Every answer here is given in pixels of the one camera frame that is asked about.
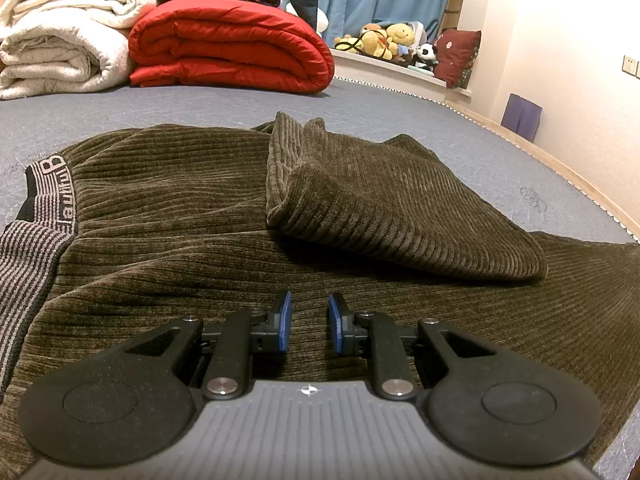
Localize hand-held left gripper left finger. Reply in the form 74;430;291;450
117;291;294;402

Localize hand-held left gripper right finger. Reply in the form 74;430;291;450
327;294;502;402

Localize brown corduroy pants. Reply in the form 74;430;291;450
0;112;640;467

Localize white window sill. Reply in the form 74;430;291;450
330;48;472;104

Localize purple folded mat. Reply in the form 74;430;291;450
501;93;544;142

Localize red folded duvet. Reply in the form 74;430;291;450
128;0;336;95

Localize panda plush toy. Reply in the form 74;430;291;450
414;42;441;70

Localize dark red cushion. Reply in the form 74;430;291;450
432;29;482;90

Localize yellow bear plush toy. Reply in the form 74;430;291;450
386;22;417;57

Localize white folded duvet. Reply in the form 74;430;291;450
0;0;159;101

